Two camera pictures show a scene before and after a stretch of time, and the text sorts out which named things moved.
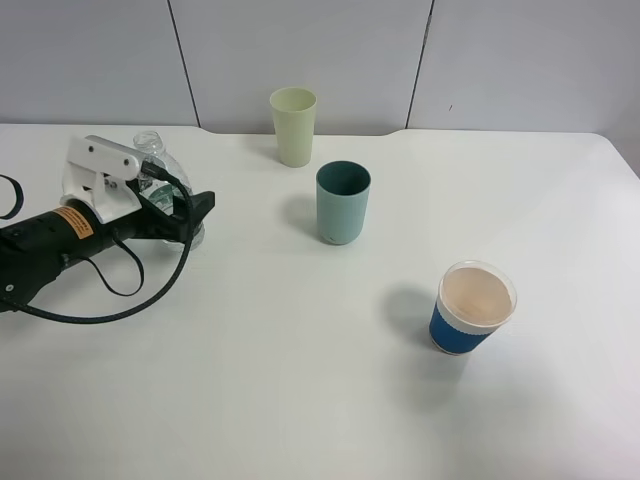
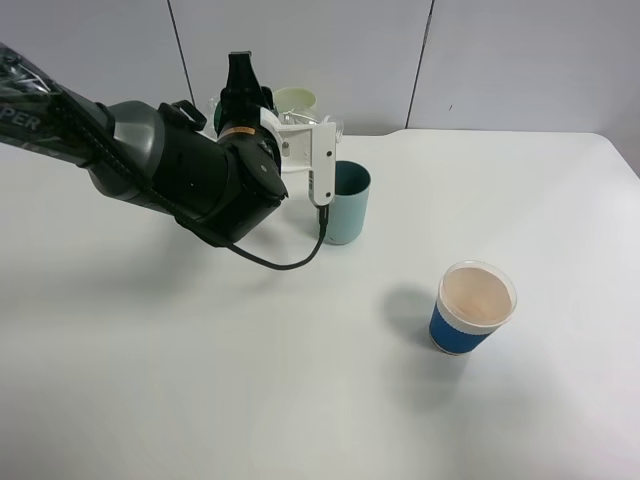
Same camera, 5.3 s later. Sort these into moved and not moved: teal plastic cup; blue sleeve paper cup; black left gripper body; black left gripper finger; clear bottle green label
Moved: clear bottle green label; black left gripper body; black left gripper finger
Not moved: blue sleeve paper cup; teal plastic cup
